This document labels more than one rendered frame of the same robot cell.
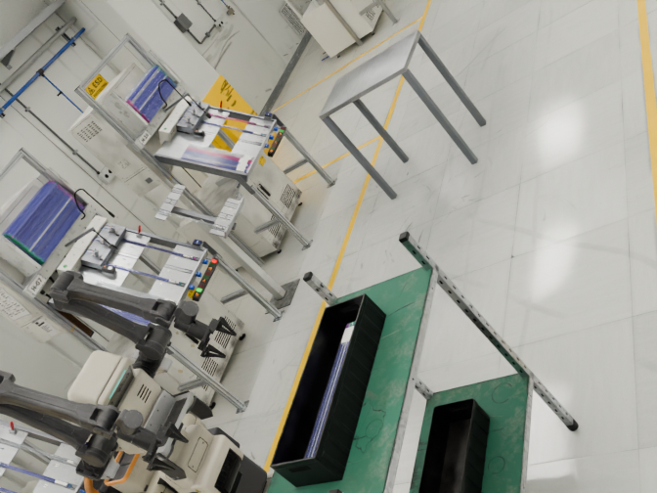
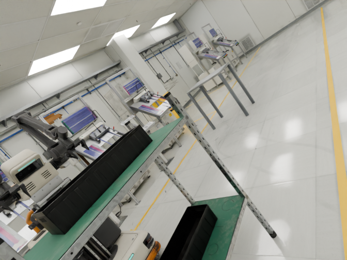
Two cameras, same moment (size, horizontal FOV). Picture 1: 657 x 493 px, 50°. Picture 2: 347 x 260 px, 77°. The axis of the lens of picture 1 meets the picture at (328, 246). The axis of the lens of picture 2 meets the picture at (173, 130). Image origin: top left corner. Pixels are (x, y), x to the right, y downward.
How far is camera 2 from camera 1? 1.28 m
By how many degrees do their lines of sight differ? 14
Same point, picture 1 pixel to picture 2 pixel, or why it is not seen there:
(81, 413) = not seen: outside the picture
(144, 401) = (45, 178)
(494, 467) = (211, 250)
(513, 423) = (229, 223)
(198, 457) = not seen: hidden behind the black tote
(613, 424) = (299, 238)
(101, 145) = (113, 101)
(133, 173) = (123, 113)
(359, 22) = (217, 79)
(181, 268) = not seen: hidden behind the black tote
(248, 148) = (163, 107)
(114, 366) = (29, 156)
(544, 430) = (255, 234)
